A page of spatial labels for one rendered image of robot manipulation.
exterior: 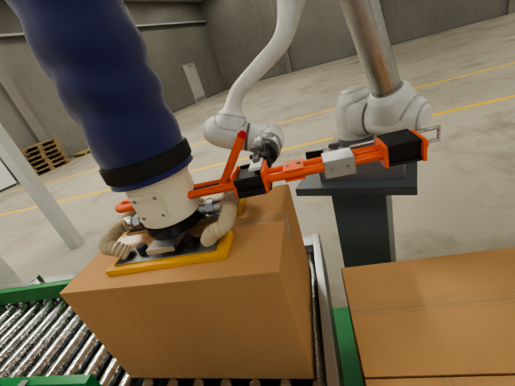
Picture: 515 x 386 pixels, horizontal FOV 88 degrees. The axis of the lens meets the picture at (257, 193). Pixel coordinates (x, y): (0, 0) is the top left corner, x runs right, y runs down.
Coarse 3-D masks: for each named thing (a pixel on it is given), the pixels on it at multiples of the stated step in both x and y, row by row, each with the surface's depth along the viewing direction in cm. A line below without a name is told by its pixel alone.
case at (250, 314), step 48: (288, 192) 86; (144, 240) 83; (240, 240) 68; (288, 240) 71; (96, 288) 68; (144, 288) 64; (192, 288) 62; (240, 288) 59; (288, 288) 61; (96, 336) 78; (144, 336) 74; (192, 336) 71; (240, 336) 68; (288, 336) 65
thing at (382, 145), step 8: (384, 136) 62; (392, 136) 61; (400, 136) 60; (408, 136) 58; (416, 136) 57; (376, 144) 63; (384, 144) 58; (392, 144) 57; (400, 144) 57; (408, 144) 56; (416, 144) 57; (424, 144) 55; (384, 152) 57; (392, 152) 58; (400, 152) 58; (408, 152) 58; (416, 152) 58; (424, 152) 56; (384, 160) 59; (392, 160) 59; (400, 160) 59; (408, 160) 58; (416, 160) 58; (424, 160) 57
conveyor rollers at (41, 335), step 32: (0, 320) 138; (32, 320) 129; (64, 320) 125; (0, 352) 116; (32, 352) 111; (64, 352) 106; (320, 352) 78; (128, 384) 87; (192, 384) 81; (224, 384) 78; (256, 384) 75; (288, 384) 73; (320, 384) 71
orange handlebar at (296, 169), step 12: (360, 156) 60; (372, 156) 59; (276, 168) 68; (288, 168) 64; (300, 168) 62; (312, 168) 62; (324, 168) 62; (216, 180) 72; (276, 180) 65; (288, 180) 64; (192, 192) 69; (204, 192) 69; (216, 192) 68; (120, 204) 77
